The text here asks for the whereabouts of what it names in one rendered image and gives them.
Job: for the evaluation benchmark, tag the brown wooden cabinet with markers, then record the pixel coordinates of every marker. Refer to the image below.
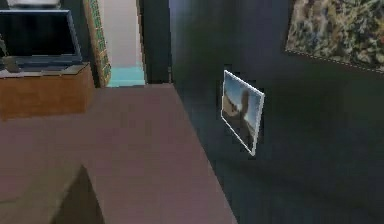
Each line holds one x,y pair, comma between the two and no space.
43,93

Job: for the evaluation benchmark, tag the large mottled wall painting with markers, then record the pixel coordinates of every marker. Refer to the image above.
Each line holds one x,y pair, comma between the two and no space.
340,30

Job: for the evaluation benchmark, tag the white framed wall picture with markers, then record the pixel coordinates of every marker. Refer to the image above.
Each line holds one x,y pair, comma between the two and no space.
240,110

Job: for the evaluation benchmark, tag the black television set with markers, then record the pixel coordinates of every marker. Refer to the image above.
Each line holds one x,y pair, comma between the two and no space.
36,35

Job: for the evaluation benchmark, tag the brown box-shaped furniture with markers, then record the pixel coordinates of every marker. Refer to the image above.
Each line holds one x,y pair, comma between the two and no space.
50,196

